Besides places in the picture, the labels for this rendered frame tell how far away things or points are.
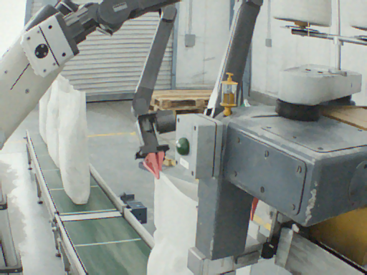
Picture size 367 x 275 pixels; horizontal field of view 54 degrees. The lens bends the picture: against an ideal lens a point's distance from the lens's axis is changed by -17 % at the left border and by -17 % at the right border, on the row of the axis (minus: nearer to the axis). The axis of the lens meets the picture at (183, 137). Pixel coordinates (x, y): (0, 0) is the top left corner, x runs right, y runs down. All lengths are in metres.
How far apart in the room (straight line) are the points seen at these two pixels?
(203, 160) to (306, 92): 0.21
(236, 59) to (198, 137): 0.40
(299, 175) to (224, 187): 0.21
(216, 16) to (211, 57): 1.02
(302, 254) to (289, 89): 0.32
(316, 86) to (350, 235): 0.34
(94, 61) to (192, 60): 2.20
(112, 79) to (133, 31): 1.08
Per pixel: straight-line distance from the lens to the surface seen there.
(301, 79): 0.71
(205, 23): 9.30
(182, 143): 0.68
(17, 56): 1.07
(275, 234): 0.90
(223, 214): 0.74
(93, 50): 8.31
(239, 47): 1.03
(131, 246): 2.20
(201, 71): 9.31
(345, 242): 0.89
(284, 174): 0.56
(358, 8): 0.80
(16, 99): 1.10
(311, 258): 0.78
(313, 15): 0.95
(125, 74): 8.56
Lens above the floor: 1.47
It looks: 15 degrees down
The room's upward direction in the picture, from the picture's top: 3 degrees clockwise
